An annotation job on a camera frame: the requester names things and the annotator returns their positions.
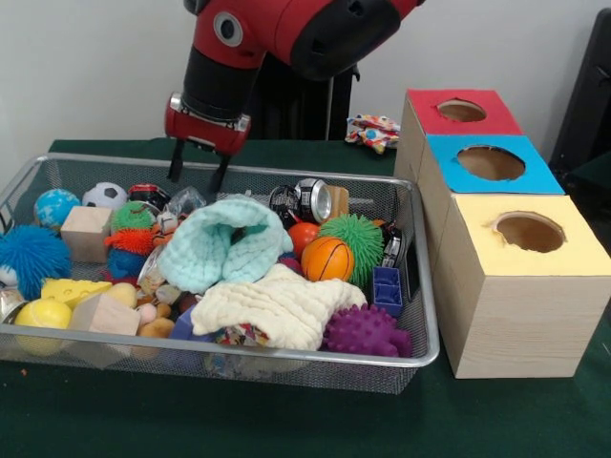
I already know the black and white football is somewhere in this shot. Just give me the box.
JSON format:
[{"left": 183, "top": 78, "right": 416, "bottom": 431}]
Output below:
[{"left": 81, "top": 182, "right": 129, "bottom": 210}]

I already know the mint green cloth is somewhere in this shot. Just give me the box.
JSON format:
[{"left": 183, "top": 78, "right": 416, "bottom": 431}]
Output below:
[{"left": 157, "top": 198, "right": 295, "bottom": 295}]

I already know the dark green tablecloth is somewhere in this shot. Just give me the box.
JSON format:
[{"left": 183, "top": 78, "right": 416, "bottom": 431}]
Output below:
[{"left": 0, "top": 137, "right": 611, "bottom": 458}]

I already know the wooden box with three holes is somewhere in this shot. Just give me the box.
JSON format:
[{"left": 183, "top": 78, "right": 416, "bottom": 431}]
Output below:
[{"left": 393, "top": 88, "right": 611, "bottom": 381}]

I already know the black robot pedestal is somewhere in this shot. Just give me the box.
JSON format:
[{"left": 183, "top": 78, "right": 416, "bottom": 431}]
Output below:
[{"left": 183, "top": 0, "right": 362, "bottom": 140}]

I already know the cream white cloth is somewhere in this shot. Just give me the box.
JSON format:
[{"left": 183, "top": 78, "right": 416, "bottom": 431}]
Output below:
[{"left": 190, "top": 263, "right": 369, "bottom": 352}]

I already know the metal wire mesh bin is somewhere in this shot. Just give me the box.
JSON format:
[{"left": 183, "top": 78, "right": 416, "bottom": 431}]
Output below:
[{"left": 0, "top": 152, "right": 440, "bottom": 396}]

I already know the blue globe ball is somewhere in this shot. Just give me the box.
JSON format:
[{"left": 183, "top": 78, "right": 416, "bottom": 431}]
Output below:
[{"left": 33, "top": 189, "right": 82, "bottom": 229}]

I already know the blue spiky ball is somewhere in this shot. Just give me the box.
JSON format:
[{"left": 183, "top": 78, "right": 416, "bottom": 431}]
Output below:
[{"left": 0, "top": 224, "right": 73, "bottom": 302}]

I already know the orange toy basketball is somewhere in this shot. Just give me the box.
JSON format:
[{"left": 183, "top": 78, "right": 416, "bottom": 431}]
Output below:
[{"left": 300, "top": 237, "right": 355, "bottom": 282}]

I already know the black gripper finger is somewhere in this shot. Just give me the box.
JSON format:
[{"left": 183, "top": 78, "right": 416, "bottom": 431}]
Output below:
[
  {"left": 166, "top": 137, "right": 186, "bottom": 182},
  {"left": 207, "top": 153, "right": 231, "bottom": 192}
]

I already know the black upright panel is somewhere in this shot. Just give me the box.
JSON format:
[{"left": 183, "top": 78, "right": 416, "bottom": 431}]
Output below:
[{"left": 547, "top": 8, "right": 611, "bottom": 192}]

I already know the purple rubber toy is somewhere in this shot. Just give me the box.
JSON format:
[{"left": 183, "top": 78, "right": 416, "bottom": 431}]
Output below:
[{"left": 322, "top": 303, "right": 414, "bottom": 359}]

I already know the yellow ball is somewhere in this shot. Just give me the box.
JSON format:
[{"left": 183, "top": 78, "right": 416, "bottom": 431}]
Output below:
[{"left": 13, "top": 299, "right": 73, "bottom": 357}]

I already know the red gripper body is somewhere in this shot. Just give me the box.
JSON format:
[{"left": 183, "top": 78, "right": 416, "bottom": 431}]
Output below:
[{"left": 164, "top": 107, "right": 252, "bottom": 156}]

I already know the large green spiky ball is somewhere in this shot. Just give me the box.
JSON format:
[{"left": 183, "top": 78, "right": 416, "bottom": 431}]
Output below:
[{"left": 318, "top": 213, "right": 386, "bottom": 287}]

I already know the colourful packet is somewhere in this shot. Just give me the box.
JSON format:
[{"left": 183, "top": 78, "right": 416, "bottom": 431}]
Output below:
[{"left": 346, "top": 114, "right": 401, "bottom": 156}]

